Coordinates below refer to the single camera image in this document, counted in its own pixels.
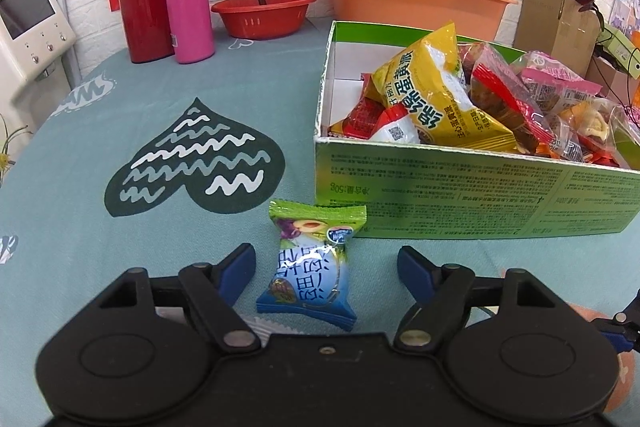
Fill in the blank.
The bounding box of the green blue plum candy packet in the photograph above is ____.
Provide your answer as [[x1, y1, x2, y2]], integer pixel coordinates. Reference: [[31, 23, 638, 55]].
[[256, 199, 367, 332]]

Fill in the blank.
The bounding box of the red instant noodle packet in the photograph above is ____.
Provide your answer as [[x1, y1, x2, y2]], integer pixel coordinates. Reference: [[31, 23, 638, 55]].
[[329, 74, 407, 142]]

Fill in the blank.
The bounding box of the large yellow snack bag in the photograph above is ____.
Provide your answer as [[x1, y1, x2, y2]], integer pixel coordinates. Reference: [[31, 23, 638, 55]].
[[371, 23, 516, 153]]

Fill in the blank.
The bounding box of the green cardboard box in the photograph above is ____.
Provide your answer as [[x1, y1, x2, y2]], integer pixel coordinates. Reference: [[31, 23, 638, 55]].
[[314, 20, 639, 239]]

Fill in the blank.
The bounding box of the clear yellow snack packet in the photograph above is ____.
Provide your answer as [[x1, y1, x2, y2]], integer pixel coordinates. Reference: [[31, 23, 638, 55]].
[[559, 98, 639, 169]]

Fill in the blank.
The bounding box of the pink snack packet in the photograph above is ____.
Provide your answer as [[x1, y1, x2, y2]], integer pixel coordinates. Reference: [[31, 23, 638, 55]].
[[510, 51, 601, 114]]

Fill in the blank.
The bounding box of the red plastic basket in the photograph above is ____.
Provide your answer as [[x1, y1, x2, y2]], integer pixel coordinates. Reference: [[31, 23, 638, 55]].
[[210, 0, 317, 40]]

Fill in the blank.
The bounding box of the brown cardboard box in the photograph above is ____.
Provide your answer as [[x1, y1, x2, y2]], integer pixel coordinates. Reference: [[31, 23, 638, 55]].
[[513, 0, 601, 77]]

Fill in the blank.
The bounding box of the orange plastic basin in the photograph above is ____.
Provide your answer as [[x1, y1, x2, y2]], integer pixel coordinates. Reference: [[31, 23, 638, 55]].
[[332, 0, 517, 41]]

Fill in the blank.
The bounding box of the green small box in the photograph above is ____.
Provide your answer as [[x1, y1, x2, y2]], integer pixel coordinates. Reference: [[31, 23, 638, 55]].
[[597, 24, 640, 79]]

